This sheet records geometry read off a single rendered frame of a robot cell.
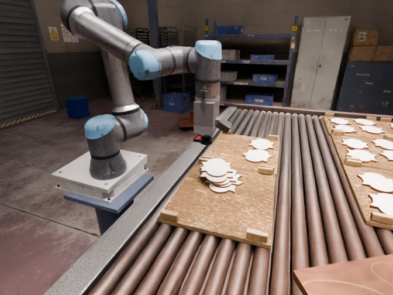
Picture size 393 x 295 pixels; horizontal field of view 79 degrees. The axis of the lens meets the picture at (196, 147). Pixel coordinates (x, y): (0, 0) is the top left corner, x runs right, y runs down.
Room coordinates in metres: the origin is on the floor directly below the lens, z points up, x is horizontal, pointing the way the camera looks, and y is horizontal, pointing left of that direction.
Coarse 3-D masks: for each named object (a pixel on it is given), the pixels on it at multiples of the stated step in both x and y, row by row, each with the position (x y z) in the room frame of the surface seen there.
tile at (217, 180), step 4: (200, 168) 0.88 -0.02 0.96; (204, 172) 0.83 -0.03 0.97; (200, 176) 0.80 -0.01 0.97; (204, 176) 0.80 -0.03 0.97; (208, 176) 0.80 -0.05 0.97; (224, 176) 0.80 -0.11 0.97; (228, 176) 0.80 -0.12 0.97; (232, 176) 0.80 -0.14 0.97; (208, 180) 0.78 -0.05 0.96; (212, 180) 0.77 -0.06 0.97; (216, 180) 0.77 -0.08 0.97; (220, 180) 0.77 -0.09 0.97; (224, 180) 0.77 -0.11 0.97
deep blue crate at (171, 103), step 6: (168, 96) 5.29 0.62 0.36; (174, 96) 5.68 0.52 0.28; (180, 96) 5.61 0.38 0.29; (186, 96) 5.37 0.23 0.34; (168, 102) 5.29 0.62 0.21; (174, 102) 5.23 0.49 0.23; (180, 102) 5.15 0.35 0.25; (186, 102) 5.37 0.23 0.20; (168, 108) 5.29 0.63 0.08; (174, 108) 5.23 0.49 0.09; (180, 108) 5.16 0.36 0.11; (186, 108) 5.37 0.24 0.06
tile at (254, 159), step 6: (252, 150) 1.10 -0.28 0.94; (258, 150) 1.10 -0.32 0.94; (264, 150) 1.10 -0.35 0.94; (246, 156) 1.03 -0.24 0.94; (252, 156) 1.03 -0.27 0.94; (258, 156) 1.03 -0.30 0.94; (264, 156) 1.03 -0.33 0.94; (270, 156) 1.03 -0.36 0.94; (252, 162) 0.98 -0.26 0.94; (258, 162) 0.98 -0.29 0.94; (264, 162) 0.98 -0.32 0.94
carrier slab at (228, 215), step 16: (192, 176) 0.86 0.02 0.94; (256, 176) 0.86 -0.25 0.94; (272, 176) 0.86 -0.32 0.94; (176, 192) 0.74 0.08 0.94; (192, 192) 0.74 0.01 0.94; (208, 192) 0.74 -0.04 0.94; (240, 192) 0.74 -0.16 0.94; (256, 192) 0.74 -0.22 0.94; (272, 192) 0.74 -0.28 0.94; (176, 208) 0.65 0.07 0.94; (192, 208) 0.65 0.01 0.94; (208, 208) 0.65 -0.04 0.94; (224, 208) 0.65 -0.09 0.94; (240, 208) 0.65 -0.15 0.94; (256, 208) 0.65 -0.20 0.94; (272, 208) 0.65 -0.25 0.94; (176, 224) 0.58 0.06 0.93; (192, 224) 0.57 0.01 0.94; (208, 224) 0.57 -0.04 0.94; (224, 224) 0.57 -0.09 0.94; (240, 224) 0.57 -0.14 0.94; (256, 224) 0.57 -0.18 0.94; (272, 224) 0.57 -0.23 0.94; (240, 240) 0.52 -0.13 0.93
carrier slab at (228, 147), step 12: (216, 144) 1.20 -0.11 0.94; (228, 144) 1.20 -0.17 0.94; (240, 144) 1.20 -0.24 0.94; (276, 144) 1.20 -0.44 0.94; (216, 156) 1.05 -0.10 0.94; (228, 156) 1.05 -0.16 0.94; (240, 156) 1.05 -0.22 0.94; (276, 156) 1.05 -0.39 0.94; (240, 168) 0.93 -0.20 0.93; (252, 168) 0.93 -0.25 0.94; (276, 168) 0.93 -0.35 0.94
